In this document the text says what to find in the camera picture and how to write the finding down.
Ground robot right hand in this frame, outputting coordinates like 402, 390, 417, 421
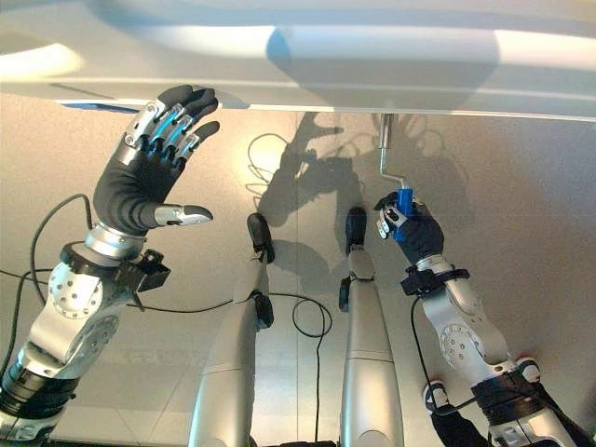
373, 191, 446, 265

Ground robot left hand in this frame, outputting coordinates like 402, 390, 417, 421
91, 84, 221, 237

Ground bed crank with blue grip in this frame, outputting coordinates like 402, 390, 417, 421
377, 113, 416, 242

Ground white hospital bed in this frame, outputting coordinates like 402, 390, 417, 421
0, 0, 596, 124

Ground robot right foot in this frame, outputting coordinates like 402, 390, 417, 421
345, 206, 369, 257

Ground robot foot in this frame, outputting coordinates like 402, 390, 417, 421
246, 212, 277, 264
345, 206, 369, 257

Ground robot right leg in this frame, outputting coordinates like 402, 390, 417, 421
338, 245, 404, 447

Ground robot leg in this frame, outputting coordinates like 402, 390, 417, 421
338, 245, 404, 447
188, 254, 276, 447

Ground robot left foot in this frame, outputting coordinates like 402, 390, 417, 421
246, 212, 277, 264

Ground person's shoe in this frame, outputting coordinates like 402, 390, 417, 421
513, 355, 542, 384
420, 380, 452, 416

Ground person's leg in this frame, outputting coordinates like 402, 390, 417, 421
530, 379, 596, 447
429, 408, 495, 447

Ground robot left leg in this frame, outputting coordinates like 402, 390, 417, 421
188, 254, 276, 447

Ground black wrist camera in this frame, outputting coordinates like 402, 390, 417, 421
135, 249, 171, 293

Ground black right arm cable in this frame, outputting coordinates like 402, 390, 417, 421
410, 295, 471, 417

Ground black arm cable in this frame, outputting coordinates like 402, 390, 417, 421
0, 193, 94, 381
410, 295, 471, 417

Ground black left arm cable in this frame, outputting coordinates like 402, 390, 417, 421
0, 193, 94, 381

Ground thin coiled floor cable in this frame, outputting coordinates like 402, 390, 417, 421
245, 132, 300, 209

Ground long black floor cable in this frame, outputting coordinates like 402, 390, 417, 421
0, 268, 333, 443

